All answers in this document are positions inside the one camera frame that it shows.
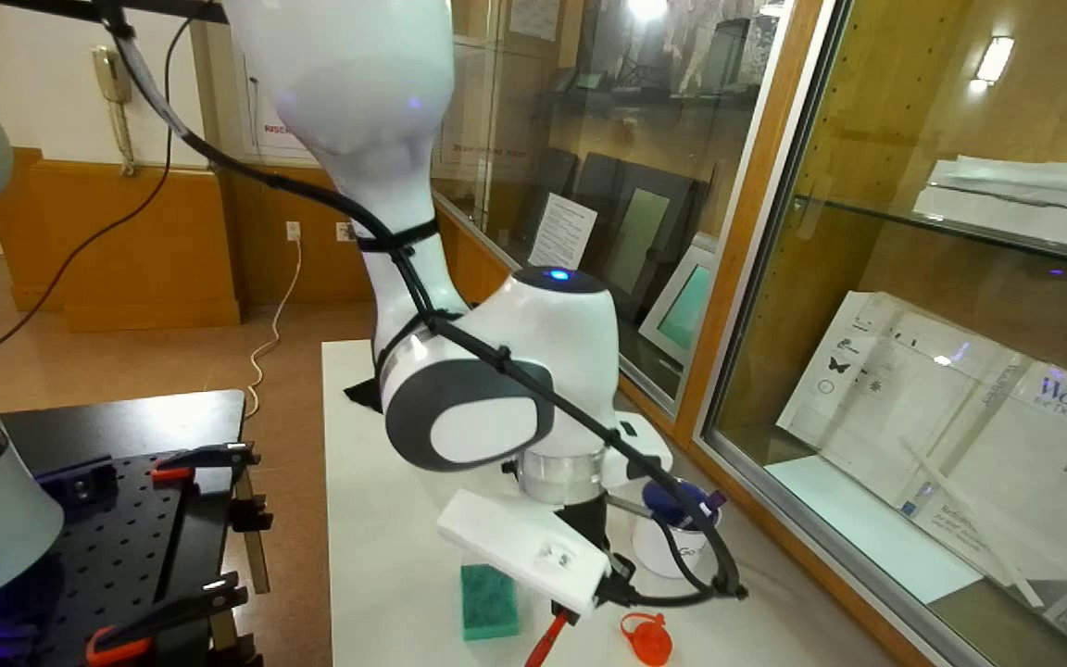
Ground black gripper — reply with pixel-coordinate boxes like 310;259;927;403
551;490;622;586

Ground red pen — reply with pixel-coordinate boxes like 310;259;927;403
521;612;575;667

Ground stack of white papers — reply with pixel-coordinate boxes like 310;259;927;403
911;153;1067;265

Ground white mug blue inside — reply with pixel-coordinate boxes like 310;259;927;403
622;475;728;586

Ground purple utensil in mug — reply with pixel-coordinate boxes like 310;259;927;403
678;490;728;532

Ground green sponge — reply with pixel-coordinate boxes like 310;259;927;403
454;561;521;643

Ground green framed picture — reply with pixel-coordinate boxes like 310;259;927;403
633;233;723;370

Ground white paper sign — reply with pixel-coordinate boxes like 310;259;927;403
521;190;605;280

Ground white printed poster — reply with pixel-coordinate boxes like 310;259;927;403
774;290;1067;623

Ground black perforated breadboard table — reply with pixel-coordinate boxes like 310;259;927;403
0;385;252;667

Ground wooden counter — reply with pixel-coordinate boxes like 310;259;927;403
0;144;243;334

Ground black overhead bar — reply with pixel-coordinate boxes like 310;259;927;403
0;0;228;29

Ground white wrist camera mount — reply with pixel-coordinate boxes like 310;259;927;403
434;486;615;618

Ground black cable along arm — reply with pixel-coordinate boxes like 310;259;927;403
100;8;757;612

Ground dark picture frame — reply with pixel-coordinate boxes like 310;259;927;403
567;153;712;324

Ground white power cable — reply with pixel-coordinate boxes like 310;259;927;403
241;233;306;417

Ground orange handled black clamp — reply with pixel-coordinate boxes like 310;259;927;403
143;440;258;501
81;569;252;667

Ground black hanging cable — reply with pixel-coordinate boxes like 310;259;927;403
0;15;200;361

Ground beige wall phone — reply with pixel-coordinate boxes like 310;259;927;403
90;39;142;177

